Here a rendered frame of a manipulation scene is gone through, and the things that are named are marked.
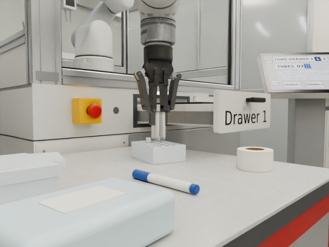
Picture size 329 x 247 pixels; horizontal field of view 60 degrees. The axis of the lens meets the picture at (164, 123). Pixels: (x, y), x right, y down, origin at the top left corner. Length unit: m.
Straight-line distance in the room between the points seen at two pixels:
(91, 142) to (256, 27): 2.09
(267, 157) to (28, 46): 0.63
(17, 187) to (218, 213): 0.24
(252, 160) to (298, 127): 1.16
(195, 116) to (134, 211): 0.57
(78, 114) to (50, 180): 0.43
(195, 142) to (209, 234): 0.91
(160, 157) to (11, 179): 0.34
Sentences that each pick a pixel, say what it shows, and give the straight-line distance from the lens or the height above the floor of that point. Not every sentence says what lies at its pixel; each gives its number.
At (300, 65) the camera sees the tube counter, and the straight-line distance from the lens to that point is 1.76.
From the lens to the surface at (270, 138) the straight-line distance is 2.58.
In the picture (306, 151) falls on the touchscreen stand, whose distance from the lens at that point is 1.76.
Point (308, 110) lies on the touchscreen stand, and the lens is 1.74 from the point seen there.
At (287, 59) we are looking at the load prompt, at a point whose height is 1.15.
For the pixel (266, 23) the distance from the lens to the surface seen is 2.68.
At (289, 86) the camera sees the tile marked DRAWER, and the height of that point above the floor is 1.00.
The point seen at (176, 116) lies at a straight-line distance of 0.83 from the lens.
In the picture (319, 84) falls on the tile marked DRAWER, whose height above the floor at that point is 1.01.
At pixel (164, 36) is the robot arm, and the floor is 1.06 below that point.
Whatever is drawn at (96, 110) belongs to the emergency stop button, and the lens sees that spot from 0.79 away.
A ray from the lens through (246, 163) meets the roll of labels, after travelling 0.58.
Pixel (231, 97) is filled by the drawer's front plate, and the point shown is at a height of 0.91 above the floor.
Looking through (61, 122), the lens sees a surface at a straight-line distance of 0.82.
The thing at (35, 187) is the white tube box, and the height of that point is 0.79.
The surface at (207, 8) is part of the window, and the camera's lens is 1.35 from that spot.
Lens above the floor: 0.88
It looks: 3 degrees down
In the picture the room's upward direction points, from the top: straight up
